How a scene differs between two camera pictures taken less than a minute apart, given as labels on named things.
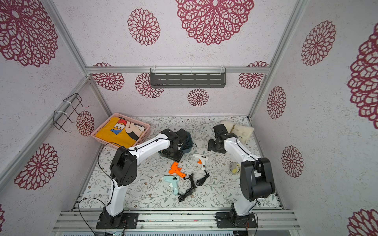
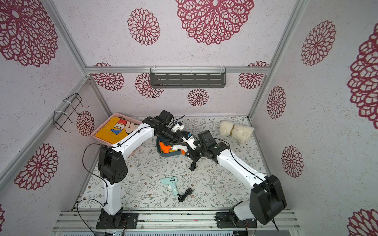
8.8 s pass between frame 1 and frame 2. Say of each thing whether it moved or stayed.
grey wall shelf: stayed
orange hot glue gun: moved
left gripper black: moved
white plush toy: stayed
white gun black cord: moved
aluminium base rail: stayed
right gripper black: moved
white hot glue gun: moved
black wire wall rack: stayed
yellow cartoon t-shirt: stayed
